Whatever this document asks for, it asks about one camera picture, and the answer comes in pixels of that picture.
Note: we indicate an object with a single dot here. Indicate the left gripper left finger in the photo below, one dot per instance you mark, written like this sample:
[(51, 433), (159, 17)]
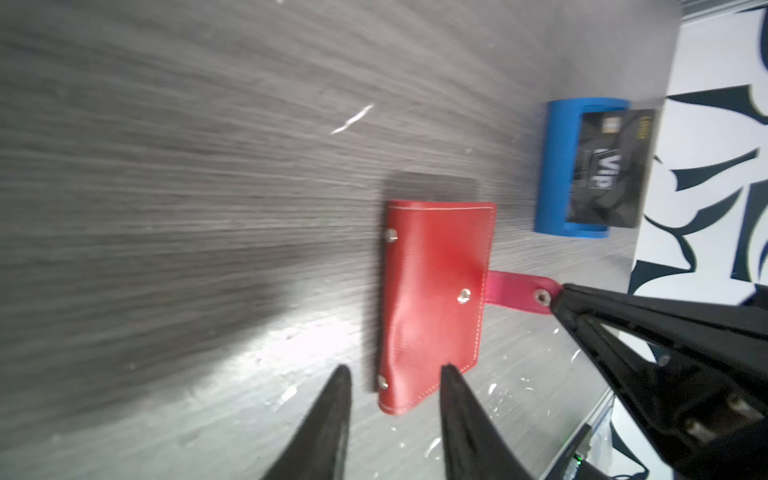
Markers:
[(318, 448)]

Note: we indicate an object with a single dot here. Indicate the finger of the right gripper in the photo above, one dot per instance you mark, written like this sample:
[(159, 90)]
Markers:
[(693, 376)]

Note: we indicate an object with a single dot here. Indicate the red leather card holder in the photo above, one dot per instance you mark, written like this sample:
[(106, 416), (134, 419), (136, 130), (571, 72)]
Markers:
[(437, 282)]

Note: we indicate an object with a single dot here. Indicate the blue card stand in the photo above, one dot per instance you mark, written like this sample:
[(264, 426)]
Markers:
[(563, 127)]

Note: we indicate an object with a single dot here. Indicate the black VIP credit card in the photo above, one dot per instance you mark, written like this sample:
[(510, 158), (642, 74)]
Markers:
[(609, 173)]

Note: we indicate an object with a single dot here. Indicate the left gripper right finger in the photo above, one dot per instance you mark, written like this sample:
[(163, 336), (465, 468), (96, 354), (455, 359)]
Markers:
[(473, 448)]

